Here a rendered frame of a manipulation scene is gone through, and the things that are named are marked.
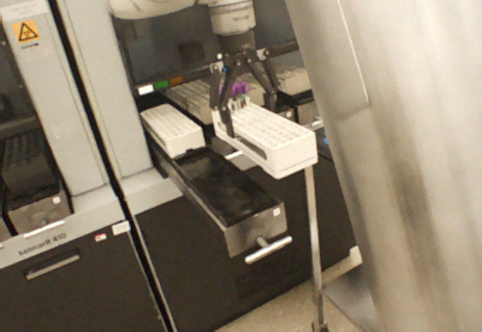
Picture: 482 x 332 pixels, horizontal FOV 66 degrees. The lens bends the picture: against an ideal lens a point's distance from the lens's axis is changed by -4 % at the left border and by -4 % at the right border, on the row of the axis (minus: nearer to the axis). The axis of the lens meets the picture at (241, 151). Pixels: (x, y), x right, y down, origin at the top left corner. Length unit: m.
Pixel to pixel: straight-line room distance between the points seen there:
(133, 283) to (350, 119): 1.12
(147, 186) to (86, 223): 0.19
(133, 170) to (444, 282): 1.04
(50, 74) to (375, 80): 0.95
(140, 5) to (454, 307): 0.64
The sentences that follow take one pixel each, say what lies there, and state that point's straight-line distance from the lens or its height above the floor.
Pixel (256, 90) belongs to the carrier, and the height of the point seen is 0.87.
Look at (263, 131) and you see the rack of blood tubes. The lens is 0.81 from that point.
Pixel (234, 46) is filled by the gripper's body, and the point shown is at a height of 1.10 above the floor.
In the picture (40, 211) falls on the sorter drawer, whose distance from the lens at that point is 1.08.
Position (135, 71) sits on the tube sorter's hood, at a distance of 1.07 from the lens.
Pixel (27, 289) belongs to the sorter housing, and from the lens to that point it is 1.20.
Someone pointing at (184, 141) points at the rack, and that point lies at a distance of 1.02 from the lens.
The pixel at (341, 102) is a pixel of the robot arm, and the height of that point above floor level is 1.19.
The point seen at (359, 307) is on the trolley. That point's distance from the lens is 1.27.
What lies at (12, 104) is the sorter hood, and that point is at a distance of 1.06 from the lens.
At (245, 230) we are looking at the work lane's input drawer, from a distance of 0.76.
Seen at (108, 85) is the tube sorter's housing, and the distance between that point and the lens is 1.08.
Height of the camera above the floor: 1.25
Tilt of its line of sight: 26 degrees down
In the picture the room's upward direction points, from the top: 10 degrees counter-clockwise
